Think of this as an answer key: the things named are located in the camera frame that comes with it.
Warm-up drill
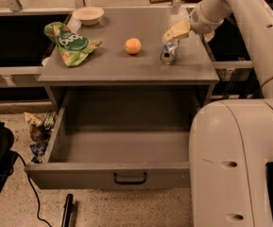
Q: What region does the open grey top drawer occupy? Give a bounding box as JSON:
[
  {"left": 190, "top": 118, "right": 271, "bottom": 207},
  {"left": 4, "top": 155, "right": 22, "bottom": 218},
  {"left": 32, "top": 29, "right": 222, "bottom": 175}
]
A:
[{"left": 26, "top": 89, "right": 198, "bottom": 189}]

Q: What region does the green chip bag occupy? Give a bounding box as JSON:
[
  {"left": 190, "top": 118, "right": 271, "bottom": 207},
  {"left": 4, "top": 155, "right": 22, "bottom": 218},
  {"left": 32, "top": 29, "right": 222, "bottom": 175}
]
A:
[{"left": 43, "top": 22, "right": 102, "bottom": 67}]

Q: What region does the pile of snack wrappers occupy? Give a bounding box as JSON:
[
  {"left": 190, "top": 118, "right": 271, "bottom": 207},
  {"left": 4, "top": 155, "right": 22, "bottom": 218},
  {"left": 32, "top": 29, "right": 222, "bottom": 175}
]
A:
[{"left": 24, "top": 112, "right": 57, "bottom": 164}]

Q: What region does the white bowl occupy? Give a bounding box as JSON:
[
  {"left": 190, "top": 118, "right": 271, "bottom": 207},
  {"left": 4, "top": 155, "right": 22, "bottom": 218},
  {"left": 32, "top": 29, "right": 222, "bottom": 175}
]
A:
[{"left": 73, "top": 7, "right": 105, "bottom": 26}]

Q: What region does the orange fruit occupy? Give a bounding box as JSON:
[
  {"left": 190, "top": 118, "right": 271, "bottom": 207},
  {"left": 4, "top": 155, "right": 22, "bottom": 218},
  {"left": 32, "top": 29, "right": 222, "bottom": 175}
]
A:
[{"left": 125, "top": 38, "right": 142, "bottom": 55}]

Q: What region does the black cylindrical floor object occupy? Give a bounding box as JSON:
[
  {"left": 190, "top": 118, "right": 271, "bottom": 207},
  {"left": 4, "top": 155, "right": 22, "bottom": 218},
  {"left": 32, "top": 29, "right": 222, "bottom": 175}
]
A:
[{"left": 61, "top": 194, "right": 74, "bottom": 227}]

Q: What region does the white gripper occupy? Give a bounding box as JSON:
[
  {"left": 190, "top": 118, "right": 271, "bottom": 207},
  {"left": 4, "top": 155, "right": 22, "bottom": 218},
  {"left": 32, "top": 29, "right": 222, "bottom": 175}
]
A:
[{"left": 162, "top": 4, "right": 223, "bottom": 44}]

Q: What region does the grey drawer cabinet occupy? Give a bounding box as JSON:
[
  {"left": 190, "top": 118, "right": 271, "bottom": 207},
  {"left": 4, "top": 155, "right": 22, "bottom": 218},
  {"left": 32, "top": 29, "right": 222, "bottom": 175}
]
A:
[{"left": 38, "top": 8, "right": 218, "bottom": 109}]

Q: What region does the silver blue redbull can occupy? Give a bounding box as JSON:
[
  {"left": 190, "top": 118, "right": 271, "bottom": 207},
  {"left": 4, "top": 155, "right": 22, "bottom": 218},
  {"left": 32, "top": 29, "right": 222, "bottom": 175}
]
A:
[{"left": 160, "top": 40, "right": 179, "bottom": 64}]

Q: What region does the black cable on floor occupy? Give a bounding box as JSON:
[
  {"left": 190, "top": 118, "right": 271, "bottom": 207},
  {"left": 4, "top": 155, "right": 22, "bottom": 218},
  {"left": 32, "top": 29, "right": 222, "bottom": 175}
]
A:
[{"left": 14, "top": 150, "right": 54, "bottom": 227}]

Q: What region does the wooden stick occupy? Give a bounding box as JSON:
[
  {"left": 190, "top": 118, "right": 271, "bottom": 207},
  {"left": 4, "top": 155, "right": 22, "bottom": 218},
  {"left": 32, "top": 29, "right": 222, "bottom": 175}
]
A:
[{"left": 149, "top": 0, "right": 172, "bottom": 4}]

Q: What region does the black drawer handle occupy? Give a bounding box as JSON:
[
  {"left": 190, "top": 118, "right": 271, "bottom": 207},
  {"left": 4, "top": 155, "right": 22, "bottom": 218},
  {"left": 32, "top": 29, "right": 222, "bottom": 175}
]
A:
[{"left": 113, "top": 172, "right": 147, "bottom": 185}]

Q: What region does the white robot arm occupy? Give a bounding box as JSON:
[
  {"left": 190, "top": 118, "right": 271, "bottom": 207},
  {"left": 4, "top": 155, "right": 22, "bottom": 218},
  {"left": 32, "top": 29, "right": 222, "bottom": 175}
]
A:
[{"left": 189, "top": 0, "right": 273, "bottom": 227}]

